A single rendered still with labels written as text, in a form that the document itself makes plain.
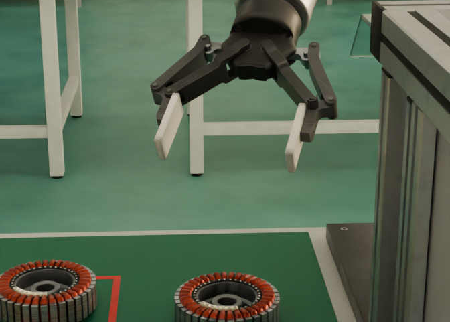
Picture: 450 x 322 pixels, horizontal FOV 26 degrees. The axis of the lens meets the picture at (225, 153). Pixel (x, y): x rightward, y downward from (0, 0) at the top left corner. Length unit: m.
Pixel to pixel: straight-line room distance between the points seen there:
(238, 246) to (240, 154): 2.65
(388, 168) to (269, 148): 3.08
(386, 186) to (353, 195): 2.60
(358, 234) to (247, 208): 2.13
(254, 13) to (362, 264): 0.32
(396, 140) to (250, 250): 0.40
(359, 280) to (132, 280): 0.26
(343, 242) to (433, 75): 0.58
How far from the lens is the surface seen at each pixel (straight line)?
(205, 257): 1.21
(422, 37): 0.72
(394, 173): 0.89
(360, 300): 1.08
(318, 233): 1.29
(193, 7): 3.48
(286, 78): 1.03
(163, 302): 1.11
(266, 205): 3.38
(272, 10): 1.08
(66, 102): 3.93
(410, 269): 0.74
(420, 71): 0.69
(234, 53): 1.06
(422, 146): 0.70
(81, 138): 4.13
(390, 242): 0.92
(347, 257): 1.18
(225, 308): 1.02
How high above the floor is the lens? 1.26
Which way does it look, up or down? 19 degrees down
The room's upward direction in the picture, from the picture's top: straight up
